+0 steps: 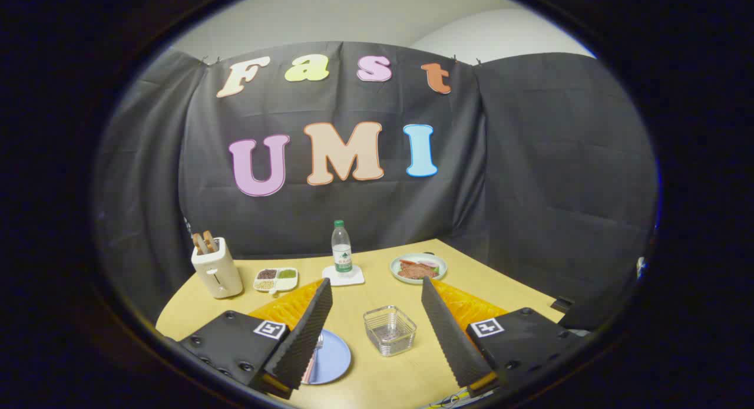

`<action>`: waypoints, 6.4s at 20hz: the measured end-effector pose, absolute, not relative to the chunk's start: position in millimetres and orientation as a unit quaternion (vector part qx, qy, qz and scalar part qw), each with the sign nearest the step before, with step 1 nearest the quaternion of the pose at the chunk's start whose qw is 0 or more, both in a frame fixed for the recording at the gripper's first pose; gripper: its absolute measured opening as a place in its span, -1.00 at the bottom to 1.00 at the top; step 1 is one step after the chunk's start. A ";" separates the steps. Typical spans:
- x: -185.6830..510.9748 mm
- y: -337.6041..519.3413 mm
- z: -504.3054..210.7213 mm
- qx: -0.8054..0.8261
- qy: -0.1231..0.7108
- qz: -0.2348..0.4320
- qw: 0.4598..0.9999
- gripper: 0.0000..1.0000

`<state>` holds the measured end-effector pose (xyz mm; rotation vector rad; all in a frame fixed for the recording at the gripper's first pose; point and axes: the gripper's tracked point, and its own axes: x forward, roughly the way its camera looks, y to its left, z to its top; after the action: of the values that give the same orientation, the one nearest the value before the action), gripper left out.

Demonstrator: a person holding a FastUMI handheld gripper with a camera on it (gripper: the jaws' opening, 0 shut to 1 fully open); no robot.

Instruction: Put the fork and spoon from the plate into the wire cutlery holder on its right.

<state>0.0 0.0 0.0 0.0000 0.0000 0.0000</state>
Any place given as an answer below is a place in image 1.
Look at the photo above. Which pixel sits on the pale green plate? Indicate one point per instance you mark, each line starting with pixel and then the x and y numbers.
pixel 439 264

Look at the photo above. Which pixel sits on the black table clamp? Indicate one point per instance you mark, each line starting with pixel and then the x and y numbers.
pixel 562 304

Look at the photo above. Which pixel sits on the cream toaster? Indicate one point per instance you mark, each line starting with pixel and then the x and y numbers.
pixel 217 274

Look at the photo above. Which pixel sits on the blue plate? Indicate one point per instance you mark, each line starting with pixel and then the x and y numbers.
pixel 334 356

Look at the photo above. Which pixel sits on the white divided snack dish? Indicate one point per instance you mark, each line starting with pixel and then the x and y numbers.
pixel 275 279

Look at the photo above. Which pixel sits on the red sausage food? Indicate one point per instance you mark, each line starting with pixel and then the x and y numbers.
pixel 417 270

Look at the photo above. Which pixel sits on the white square coaster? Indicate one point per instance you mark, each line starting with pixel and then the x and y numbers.
pixel 353 278

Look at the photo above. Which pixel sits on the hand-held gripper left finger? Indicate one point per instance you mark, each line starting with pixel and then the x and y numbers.
pixel 306 332

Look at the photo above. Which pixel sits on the brown toast slice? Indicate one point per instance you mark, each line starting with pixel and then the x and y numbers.
pixel 199 244
pixel 210 240

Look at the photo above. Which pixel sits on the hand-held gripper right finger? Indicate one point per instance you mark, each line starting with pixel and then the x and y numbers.
pixel 450 338

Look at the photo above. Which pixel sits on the clear water bottle green label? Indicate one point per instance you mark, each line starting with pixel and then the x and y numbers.
pixel 341 250

